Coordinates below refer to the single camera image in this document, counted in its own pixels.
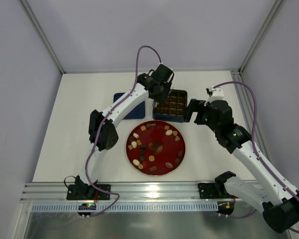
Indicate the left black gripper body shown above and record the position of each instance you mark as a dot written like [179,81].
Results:
[164,93]

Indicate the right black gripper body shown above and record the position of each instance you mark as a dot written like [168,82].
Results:
[198,114]

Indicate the white rectangular chocolate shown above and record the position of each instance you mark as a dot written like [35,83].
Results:
[135,135]

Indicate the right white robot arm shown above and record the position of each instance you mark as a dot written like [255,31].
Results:
[278,199]

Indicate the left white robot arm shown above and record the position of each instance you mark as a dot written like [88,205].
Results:
[104,136]

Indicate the blue chocolate tin box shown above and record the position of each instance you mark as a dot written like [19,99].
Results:
[171,110]

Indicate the white oval chocolate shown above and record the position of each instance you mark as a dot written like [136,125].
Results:
[168,133]

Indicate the brown oval chocolate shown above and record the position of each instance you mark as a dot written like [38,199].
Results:
[168,165]

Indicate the tan square chocolate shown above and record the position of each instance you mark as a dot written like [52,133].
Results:
[151,158]

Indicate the blue tin lid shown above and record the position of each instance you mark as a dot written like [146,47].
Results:
[138,113]

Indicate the red round plate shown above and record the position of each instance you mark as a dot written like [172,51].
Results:
[153,141]

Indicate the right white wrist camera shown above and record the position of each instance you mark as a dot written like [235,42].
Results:
[214,94]

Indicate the slotted cable duct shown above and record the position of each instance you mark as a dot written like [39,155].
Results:
[193,206]

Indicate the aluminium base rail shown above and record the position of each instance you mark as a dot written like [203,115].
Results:
[50,192]

